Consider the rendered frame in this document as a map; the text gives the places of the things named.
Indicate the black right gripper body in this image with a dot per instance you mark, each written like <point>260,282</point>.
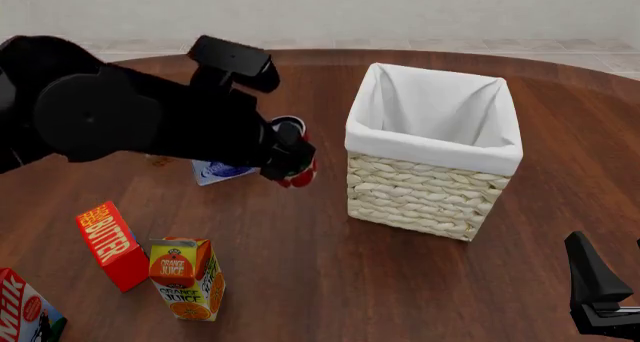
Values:
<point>605,321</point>

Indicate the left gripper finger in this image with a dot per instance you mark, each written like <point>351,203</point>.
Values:
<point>273,171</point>
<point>295,141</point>

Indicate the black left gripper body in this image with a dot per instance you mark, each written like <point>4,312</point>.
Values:
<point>266,147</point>

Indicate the red tomato sauce can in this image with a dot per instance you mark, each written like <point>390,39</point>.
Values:
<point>303,177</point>

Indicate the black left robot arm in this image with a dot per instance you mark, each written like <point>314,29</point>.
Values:
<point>95,113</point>

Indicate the woven basket with white liner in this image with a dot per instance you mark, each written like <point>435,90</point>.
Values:
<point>430,150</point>

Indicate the white and blue box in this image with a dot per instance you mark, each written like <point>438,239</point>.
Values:
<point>220,172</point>

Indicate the black plate on stalk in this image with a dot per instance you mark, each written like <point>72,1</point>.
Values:
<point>232,59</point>

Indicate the orange juice carton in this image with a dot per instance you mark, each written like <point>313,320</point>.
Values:
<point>185,278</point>

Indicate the red butter box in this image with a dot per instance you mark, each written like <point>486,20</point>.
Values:
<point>112,240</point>

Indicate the red and white milk carton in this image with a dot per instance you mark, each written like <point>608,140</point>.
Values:
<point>25,312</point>

